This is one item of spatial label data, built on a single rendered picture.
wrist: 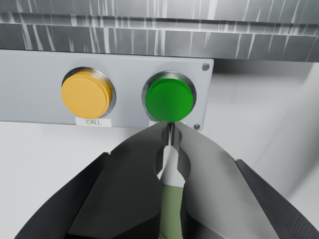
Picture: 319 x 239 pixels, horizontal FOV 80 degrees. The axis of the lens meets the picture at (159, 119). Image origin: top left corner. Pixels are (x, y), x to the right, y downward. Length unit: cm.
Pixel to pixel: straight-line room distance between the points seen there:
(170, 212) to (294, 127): 23
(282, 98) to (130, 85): 22
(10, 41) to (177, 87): 14
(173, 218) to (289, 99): 25
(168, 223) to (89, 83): 24
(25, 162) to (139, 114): 29
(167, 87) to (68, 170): 29
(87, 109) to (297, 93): 27
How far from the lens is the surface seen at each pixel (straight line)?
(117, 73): 17
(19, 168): 45
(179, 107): 16
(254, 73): 29
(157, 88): 15
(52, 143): 37
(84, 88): 17
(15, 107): 22
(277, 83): 31
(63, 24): 18
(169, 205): 35
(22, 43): 20
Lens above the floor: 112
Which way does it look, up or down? 62 degrees down
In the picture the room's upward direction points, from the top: 175 degrees counter-clockwise
